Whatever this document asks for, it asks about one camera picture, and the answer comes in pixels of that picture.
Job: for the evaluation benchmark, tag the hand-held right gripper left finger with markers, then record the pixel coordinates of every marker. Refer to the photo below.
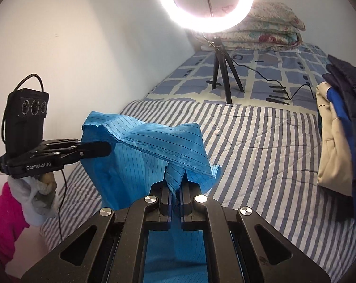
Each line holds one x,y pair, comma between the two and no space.
163,212

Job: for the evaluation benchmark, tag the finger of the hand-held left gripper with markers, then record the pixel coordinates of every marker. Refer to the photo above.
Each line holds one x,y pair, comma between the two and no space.
92,150

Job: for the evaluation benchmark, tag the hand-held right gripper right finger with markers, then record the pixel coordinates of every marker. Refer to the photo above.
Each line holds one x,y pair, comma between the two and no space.
186,212

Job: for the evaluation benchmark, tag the blue pinstriped coat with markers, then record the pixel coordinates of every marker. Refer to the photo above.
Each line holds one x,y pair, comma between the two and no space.
130,168

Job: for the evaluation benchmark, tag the person's left forearm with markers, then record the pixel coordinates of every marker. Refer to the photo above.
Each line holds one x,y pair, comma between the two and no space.
4,227

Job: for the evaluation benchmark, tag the person's left hand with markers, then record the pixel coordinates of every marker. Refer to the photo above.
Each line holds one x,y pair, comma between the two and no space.
33,203

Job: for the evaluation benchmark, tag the grey white striped quilt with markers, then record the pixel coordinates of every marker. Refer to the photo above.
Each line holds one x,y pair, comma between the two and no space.
269,153

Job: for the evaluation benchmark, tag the blue checked bed sheet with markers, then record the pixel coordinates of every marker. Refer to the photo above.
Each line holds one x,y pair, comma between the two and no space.
195,76

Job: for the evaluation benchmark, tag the beige garment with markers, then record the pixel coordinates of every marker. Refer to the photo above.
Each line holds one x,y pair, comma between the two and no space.
334,153

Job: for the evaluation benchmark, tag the bright blue garment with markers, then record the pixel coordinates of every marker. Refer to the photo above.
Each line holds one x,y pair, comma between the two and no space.
341,115

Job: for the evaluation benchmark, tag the floral folded bedding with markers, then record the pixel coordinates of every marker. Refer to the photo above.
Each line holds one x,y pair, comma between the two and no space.
275,14

